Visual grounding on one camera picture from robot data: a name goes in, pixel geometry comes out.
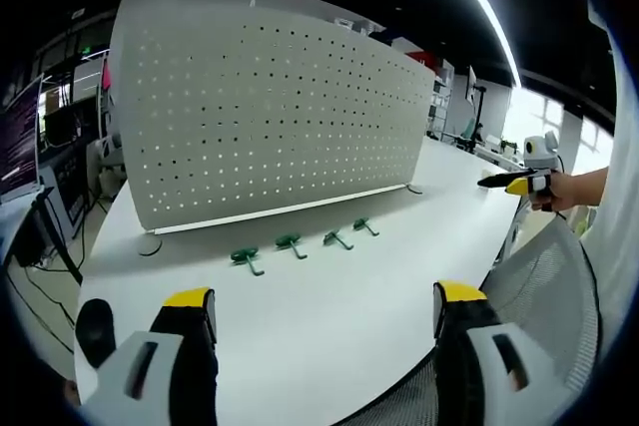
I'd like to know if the black tripod stand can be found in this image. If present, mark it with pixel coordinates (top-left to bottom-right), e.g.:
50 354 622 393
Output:
471 86 489 144

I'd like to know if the black floor cable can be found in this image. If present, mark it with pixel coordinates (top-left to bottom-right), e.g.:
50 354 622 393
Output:
4 245 86 355

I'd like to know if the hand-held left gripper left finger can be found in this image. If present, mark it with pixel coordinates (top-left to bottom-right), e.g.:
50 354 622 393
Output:
79 287 220 426

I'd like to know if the green hook assembly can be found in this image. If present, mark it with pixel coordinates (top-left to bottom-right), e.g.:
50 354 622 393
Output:
275 232 310 261
352 216 380 237
230 246 267 278
322 228 354 250

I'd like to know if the grey mesh office chair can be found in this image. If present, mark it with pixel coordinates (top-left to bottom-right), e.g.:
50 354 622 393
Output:
343 218 608 426

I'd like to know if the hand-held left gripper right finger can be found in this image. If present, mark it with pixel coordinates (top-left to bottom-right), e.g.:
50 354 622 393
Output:
432 280 556 426

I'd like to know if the person's right hand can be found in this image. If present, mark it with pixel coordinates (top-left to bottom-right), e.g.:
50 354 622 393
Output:
529 170 583 213

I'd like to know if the ceiling light strip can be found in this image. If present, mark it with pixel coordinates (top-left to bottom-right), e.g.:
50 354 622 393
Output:
432 0 524 91

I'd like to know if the black desk leg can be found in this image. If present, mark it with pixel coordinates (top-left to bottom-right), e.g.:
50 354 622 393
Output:
30 187 84 286

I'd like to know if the black rounded object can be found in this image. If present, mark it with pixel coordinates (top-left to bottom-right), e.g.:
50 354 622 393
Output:
74 297 119 371

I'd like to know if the person's white shirt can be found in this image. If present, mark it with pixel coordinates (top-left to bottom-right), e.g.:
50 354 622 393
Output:
578 0 639 347

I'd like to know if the computer monitor with text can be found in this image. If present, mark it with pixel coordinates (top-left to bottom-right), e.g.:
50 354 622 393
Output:
0 74 45 204

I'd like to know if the white perforated mounting plate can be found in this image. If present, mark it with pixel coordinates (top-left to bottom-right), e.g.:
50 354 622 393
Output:
108 0 437 257

